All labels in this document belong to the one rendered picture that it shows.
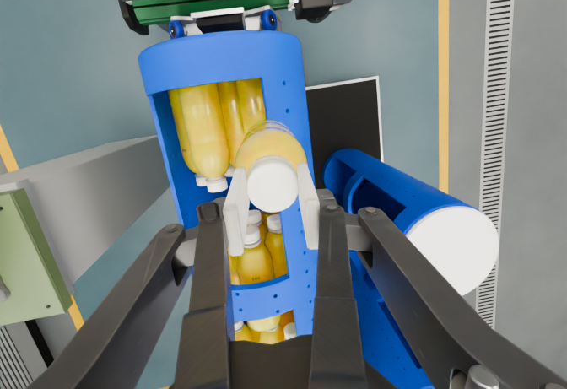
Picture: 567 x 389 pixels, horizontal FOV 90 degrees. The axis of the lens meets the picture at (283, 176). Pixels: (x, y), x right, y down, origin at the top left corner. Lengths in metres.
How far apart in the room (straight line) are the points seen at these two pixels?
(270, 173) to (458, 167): 1.97
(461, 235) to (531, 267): 1.98
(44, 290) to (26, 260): 0.08
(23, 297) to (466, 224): 1.09
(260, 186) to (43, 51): 1.83
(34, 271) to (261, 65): 0.70
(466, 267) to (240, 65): 0.77
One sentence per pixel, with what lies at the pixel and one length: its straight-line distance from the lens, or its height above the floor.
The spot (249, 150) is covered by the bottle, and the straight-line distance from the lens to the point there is 0.24.
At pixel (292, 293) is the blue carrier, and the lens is 0.55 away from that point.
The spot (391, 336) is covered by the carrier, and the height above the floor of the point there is 0.82.
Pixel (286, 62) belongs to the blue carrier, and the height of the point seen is 1.19.
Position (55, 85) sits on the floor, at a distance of 1.96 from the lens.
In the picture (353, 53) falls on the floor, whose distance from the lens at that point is 1.76.
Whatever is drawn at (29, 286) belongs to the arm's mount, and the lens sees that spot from 0.92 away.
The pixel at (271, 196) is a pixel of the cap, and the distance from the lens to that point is 0.21.
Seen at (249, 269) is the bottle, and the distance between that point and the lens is 0.56.
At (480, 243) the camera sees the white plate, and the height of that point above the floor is 1.04.
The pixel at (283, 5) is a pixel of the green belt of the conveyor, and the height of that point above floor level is 0.88.
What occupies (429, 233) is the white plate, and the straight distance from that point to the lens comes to 0.82.
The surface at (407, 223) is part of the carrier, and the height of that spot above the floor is 1.01.
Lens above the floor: 1.66
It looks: 74 degrees down
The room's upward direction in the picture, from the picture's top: 160 degrees clockwise
